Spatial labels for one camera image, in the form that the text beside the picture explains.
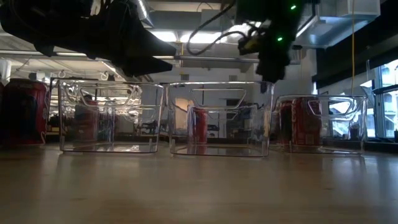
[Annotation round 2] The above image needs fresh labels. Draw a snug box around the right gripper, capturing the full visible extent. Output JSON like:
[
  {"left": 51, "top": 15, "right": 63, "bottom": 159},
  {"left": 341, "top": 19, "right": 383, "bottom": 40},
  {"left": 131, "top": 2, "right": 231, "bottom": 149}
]
[{"left": 238, "top": 29, "right": 295, "bottom": 83}]

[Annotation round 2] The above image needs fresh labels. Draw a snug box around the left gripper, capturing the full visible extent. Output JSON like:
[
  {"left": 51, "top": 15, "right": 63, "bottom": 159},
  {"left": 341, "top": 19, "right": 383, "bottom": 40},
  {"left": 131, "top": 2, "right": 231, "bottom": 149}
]
[{"left": 32, "top": 0, "right": 177, "bottom": 78}]

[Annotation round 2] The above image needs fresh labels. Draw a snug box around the red Coca-Cola can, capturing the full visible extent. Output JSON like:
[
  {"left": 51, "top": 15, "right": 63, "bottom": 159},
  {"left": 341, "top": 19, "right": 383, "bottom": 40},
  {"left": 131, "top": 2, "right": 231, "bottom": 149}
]
[{"left": 291, "top": 96, "right": 323, "bottom": 147}]

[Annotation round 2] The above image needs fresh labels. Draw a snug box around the clear plastic bin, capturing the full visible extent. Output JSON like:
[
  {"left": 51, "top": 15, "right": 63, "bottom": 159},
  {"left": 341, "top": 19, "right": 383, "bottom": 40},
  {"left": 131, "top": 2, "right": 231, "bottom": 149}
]
[
  {"left": 271, "top": 94, "right": 369, "bottom": 155},
  {"left": 57, "top": 78, "right": 165, "bottom": 154},
  {"left": 160, "top": 81, "right": 275, "bottom": 157}
]

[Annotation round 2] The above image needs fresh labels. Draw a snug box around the horizontal metal pipe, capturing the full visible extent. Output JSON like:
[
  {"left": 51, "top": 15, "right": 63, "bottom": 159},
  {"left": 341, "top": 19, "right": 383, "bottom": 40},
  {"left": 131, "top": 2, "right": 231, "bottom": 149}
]
[{"left": 0, "top": 49, "right": 262, "bottom": 65}]

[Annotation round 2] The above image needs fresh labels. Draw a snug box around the ceiling light panel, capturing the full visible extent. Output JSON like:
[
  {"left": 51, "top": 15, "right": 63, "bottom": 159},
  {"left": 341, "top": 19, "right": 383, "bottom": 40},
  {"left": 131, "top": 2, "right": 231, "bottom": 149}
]
[{"left": 149, "top": 29, "right": 245, "bottom": 45}]

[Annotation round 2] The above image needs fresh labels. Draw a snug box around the grey ceiling box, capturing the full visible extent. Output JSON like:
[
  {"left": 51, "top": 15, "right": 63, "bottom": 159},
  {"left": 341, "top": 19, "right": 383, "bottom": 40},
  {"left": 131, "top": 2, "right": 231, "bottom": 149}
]
[{"left": 200, "top": 8, "right": 223, "bottom": 29}]

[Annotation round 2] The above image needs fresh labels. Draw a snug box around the black framed window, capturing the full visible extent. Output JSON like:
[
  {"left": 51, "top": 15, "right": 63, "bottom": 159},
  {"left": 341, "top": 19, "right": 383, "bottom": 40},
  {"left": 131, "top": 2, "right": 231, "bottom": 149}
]
[{"left": 371, "top": 58, "right": 398, "bottom": 139}]

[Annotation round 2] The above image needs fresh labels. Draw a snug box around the silver round ventilation duct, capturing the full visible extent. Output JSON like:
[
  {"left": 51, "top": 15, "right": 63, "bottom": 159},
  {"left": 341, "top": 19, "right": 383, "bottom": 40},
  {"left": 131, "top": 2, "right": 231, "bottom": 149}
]
[{"left": 135, "top": 0, "right": 155, "bottom": 29}]

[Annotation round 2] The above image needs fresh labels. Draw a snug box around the right gripper cable loop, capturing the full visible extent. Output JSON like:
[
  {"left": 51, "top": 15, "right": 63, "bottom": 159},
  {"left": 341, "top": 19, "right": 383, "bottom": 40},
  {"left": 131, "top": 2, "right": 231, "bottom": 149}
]
[{"left": 185, "top": 0, "right": 249, "bottom": 56}]

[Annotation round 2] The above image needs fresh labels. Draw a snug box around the silver rectangular duct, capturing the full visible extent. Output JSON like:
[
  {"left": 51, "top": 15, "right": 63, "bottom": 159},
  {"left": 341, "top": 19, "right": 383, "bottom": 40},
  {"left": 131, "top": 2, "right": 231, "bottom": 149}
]
[{"left": 294, "top": 0, "right": 382, "bottom": 49}]

